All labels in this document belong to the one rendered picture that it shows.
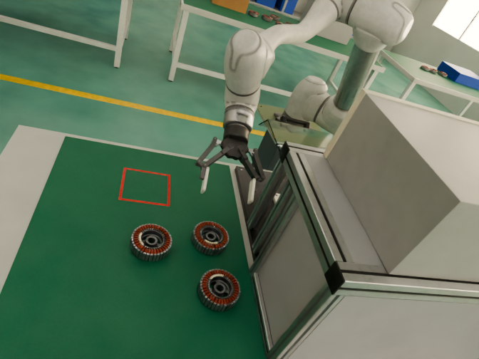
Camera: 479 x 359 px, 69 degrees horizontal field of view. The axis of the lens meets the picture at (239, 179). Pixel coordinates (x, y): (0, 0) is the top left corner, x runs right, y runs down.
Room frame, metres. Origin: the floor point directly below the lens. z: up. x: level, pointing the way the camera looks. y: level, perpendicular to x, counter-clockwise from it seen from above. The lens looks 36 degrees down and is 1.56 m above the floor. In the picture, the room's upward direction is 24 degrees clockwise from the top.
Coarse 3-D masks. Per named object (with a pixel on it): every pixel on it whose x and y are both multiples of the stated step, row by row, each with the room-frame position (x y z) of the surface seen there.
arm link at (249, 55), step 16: (320, 0) 1.35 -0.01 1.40; (320, 16) 1.30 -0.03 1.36; (336, 16) 1.36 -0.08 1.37; (240, 32) 0.89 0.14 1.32; (256, 32) 0.91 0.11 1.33; (272, 32) 1.01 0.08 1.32; (288, 32) 1.07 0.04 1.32; (304, 32) 1.20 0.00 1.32; (240, 48) 0.86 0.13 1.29; (256, 48) 0.87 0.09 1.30; (272, 48) 0.96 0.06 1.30; (224, 64) 0.91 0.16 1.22; (240, 64) 0.86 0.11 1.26; (256, 64) 0.88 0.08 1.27; (240, 80) 0.89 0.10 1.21; (256, 80) 0.91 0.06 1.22
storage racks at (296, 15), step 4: (252, 0) 7.14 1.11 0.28; (256, 4) 7.03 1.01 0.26; (260, 4) 7.07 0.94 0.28; (284, 4) 7.23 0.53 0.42; (268, 8) 7.12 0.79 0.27; (276, 8) 7.36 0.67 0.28; (284, 8) 7.24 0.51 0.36; (280, 12) 7.22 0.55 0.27; (296, 12) 7.79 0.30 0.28; (292, 16) 7.32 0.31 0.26; (296, 16) 7.37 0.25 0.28; (300, 16) 7.55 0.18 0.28; (352, 36) 7.86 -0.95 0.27
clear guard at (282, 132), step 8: (272, 120) 1.04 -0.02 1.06; (272, 128) 0.99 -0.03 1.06; (280, 128) 1.01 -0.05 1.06; (288, 128) 1.04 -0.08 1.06; (296, 128) 1.06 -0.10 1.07; (304, 128) 1.09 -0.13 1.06; (280, 136) 0.96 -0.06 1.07; (288, 136) 0.99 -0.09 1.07; (296, 136) 1.01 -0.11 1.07; (304, 136) 1.03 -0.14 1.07; (312, 136) 1.06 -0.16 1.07; (320, 136) 1.08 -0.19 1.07; (328, 136) 1.11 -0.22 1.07; (280, 144) 0.92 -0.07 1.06; (304, 144) 0.98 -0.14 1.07; (312, 144) 1.00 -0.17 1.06; (320, 144) 1.03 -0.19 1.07; (328, 144) 1.05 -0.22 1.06
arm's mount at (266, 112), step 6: (258, 108) 1.78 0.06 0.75; (264, 108) 1.82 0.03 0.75; (270, 108) 1.85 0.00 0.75; (276, 108) 1.88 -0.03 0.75; (282, 108) 1.92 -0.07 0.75; (264, 114) 1.75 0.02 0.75; (270, 114) 1.78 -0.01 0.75; (264, 120) 1.68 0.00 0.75; (312, 126) 1.86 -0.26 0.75; (318, 126) 1.89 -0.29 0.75
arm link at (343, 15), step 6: (336, 0) 1.36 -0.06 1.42; (342, 0) 1.37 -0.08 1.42; (348, 0) 1.37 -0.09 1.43; (354, 0) 1.37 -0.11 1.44; (342, 6) 1.37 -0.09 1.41; (348, 6) 1.37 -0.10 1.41; (342, 12) 1.38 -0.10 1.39; (348, 12) 1.37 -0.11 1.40; (342, 18) 1.39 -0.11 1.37; (348, 18) 1.37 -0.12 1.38
